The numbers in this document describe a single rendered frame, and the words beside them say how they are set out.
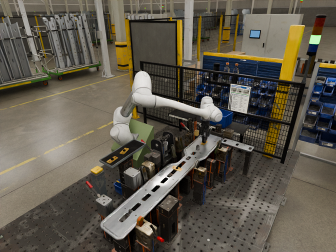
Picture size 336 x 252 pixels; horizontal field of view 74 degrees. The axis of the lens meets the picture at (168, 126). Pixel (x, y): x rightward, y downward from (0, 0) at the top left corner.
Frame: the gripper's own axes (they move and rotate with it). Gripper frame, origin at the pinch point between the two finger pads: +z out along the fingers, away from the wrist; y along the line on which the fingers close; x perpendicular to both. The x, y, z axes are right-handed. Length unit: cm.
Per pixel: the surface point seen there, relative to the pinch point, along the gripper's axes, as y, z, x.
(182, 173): 7.3, 4.7, -49.2
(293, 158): 71, 35, 71
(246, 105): 18, -20, 55
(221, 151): 21.0, 1.3, -8.0
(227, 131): 13.1, -1.1, 23.9
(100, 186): -30, 0, -98
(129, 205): -4, 5, -96
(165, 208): 18, 2, -87
